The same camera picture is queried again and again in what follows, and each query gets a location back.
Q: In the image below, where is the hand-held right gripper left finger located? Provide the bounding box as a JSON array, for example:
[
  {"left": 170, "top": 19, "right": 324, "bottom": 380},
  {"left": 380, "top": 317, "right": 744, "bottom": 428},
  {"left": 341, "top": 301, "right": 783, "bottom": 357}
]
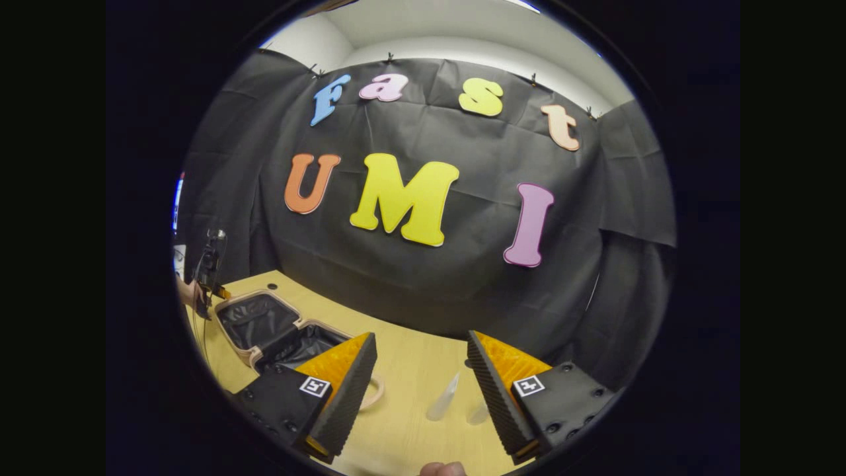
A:
[{"left": 233, "top": 332, "right": 379, "bottom": 465}]

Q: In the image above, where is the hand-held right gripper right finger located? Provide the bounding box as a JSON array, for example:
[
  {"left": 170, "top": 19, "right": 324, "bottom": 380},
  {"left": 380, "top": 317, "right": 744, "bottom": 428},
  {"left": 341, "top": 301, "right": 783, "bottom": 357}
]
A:
[{"left": 465, "top": 330, "right": 617, "bottom": 465}]

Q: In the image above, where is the beige pink suitcase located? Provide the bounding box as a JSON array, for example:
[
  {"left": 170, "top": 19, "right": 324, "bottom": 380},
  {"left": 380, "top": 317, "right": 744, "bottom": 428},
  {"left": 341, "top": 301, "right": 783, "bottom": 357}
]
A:
[{"left": 211, "top": 289, "right": 387, "bottom": 412}]

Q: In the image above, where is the black backdrop cloth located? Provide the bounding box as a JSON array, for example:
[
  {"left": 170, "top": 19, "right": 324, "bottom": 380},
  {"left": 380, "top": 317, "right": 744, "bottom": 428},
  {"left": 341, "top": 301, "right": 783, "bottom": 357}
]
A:
[{"left": 177, "top": 50, "right": 678, "bottom": 391}]

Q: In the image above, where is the row of black clips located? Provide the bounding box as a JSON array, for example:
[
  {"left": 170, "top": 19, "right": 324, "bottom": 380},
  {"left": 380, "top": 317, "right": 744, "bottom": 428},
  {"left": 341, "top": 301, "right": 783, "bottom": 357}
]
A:
[{"left": 261, "top": 43, "right": 603, "bottom": 121}]

